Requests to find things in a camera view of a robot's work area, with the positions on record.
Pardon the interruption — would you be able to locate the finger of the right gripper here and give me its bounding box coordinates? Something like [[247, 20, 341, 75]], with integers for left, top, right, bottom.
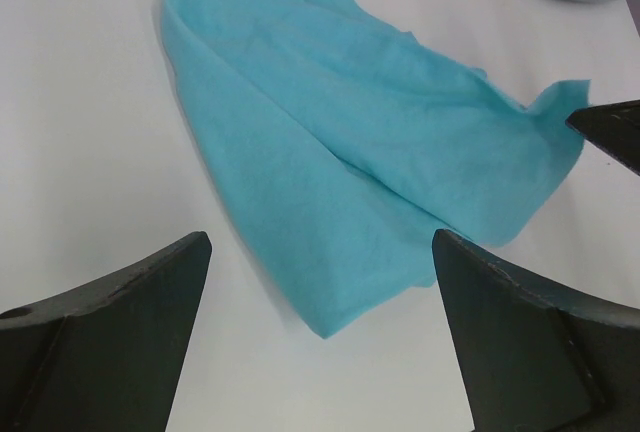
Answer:
[[566, 100, 640, 175]]

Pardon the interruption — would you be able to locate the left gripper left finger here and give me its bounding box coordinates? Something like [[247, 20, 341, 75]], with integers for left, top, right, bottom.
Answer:
[[1, 232, 212, 431]]

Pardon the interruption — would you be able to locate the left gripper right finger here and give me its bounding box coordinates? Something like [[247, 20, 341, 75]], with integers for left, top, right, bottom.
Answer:
[[432, 230, 639, 432]]

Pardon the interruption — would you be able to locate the teal t-shirt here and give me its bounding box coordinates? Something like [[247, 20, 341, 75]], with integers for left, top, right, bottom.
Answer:
[[161, 0, 590, 338]]

